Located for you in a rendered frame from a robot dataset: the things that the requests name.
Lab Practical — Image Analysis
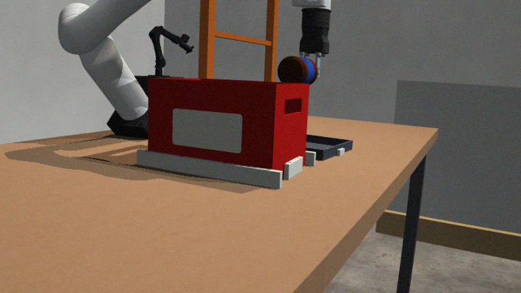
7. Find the red crate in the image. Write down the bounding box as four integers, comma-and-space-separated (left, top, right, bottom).
148, 78, 309, 179

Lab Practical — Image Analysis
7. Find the brown bottle with blue label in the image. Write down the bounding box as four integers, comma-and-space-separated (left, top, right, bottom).
277, 56, 318, 85

